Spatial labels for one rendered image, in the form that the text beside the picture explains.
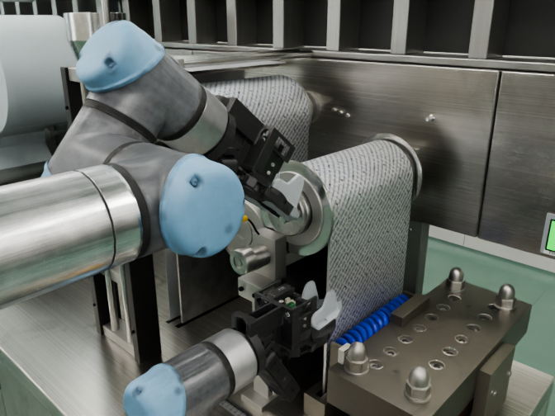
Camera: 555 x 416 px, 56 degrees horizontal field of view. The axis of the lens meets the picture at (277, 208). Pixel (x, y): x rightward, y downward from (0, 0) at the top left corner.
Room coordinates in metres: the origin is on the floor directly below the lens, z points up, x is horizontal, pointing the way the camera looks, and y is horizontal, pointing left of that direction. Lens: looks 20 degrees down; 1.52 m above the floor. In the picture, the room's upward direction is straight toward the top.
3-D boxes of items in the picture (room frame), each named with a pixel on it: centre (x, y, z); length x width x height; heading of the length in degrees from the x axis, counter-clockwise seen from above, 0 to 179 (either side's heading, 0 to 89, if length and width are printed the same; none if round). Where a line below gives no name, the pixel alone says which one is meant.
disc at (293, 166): (0.74, -0.03, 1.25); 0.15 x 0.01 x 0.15; 47
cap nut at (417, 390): (0.59, -0.19, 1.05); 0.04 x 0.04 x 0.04
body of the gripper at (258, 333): (0.61, 0.01, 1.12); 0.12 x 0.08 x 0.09; 137
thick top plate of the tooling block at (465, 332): (0.73, -0.27, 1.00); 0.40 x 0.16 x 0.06; 137
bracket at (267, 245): (0.73, 0.03, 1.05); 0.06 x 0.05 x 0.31; 137
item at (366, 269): (0.79, -0.16, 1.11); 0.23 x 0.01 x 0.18; 137
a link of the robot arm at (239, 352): (0.55, 0.06, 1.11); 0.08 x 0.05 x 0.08; 47
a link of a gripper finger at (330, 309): (0.68, -0.08, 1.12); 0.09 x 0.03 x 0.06; 136
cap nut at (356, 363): (0.64, -0.12, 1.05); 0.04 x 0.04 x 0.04
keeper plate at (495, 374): (0.68, -0.35, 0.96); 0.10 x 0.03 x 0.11; 137
